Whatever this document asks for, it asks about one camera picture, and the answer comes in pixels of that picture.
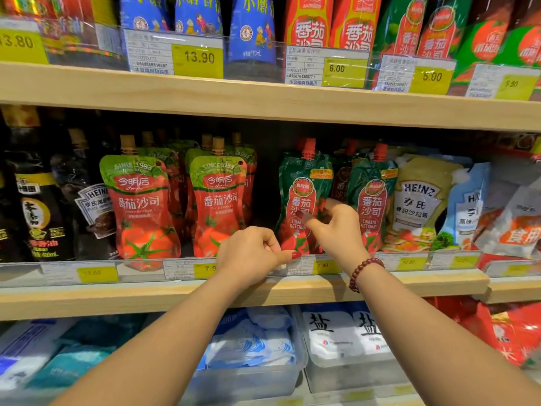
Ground person's left hand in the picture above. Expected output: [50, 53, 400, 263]
[216, 226, 303, 292]

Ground black pepper sauce pouch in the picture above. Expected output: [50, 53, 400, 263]
[51, 128, 121, 261]

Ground teal bag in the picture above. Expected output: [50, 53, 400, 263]
[26, 315, 148, 390]

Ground blue label oil bottle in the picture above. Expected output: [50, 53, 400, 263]
[174, 0, 224, 37]
[119, 0, 172, 33]
[228, 0, 278, 81]

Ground white orange food packet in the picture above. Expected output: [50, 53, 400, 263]
[473, 186, 541, 259]
[477, 155, 541, 216]

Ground green pouch with tomato print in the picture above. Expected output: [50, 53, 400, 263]
[492, 0, 541, 102]
[447, 0, 520, 97]

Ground row of small price labels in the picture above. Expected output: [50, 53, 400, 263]
[40, 251, 541, 285]

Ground wooden shelf board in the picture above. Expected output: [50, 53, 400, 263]
[473, 275, 541, 305]
[0, 61, 541, 133]
[0, 270, 491, 322]

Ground white yellow price tag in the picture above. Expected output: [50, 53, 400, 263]
[122, 28, 225, 80]
[0, 17, 50, 65]
[464, 63, 541, 102]
[374, 54, 457, 96]
[283, 45, 371, 89]

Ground person's right forearm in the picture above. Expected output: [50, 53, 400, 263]
[352, 259, 541, 406]

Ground red bead bracelet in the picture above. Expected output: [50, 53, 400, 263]
[348, 257, 385, 294]

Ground green tomato ketchup pouch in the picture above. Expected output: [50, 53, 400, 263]
[331, 139, 360, 204]
[347, 144, 399, 254]
[276, 138, 334, 257]

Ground white blue wave salt bag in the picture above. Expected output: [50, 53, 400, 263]
[199, 308, 297, 371]

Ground olive salad dressing pouch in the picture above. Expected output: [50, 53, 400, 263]
[382, 154, 465, 253]

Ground rows of red tomato pouches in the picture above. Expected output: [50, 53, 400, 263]
[99, 131, 258, 272]

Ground dark sesame oil bottle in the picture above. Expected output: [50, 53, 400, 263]
[3, 105, 77, 262]
[0, 165, 19, 263]

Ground green red sauce pouch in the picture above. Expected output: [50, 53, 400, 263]
[367, 0, 428, 90]
[416, 0, 473, 60]

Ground red ketchup pouch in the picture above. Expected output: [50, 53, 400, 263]
[330, 0, 383, 54]
[283, 0, 335, 49]

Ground person's right hand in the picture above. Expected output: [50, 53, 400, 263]
[295, 198, 373, 273]

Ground person's left forearm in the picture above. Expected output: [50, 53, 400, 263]
[51, 272, 265, 406]

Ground clear plastic bin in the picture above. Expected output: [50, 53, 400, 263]
[181, 305, 310, 406]
[291, 303, 410, 394]

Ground light blue dressing pouch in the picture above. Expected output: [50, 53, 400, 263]
[437, 162, 492, 251]

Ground red snack packet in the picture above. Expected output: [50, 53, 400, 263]
[426, 295, 541, 369]

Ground clear plastic shelf rail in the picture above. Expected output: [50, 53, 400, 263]
[0, 249, 541, 289]
[0, 16, 541, 103]

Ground shiny red gold package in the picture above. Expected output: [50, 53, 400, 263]
[0, 0, 123, 70]

